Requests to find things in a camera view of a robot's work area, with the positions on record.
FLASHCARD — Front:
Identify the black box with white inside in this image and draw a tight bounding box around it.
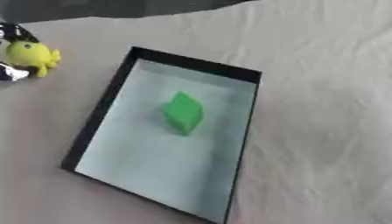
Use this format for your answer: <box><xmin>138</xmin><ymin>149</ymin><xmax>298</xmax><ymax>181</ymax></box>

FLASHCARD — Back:
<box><xmin>59</xmin><ymin>45</ymin><xmax>263</xmax><ymax>224</ymax></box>

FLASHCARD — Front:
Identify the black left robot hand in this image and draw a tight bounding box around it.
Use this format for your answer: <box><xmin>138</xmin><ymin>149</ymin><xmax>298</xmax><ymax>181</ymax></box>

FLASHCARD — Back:
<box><xmin>0</xmin><ymin>22</ymin><xmax>42</xmax><ymax>83</ymax></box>

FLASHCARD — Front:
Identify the yellow soft toy fish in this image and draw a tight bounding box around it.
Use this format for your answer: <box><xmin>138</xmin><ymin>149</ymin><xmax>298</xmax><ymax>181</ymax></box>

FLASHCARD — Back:
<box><xmin>4</xmin><ymin>39</ymin><xmax>63</xmax><ymax>79</ymax></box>

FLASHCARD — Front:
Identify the green block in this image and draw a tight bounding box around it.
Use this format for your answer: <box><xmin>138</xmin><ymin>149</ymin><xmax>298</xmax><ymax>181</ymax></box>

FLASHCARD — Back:
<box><xmin>160</xmin><ymin>90</ymin><xmax>206</xmax><ymax>137</ymax></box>

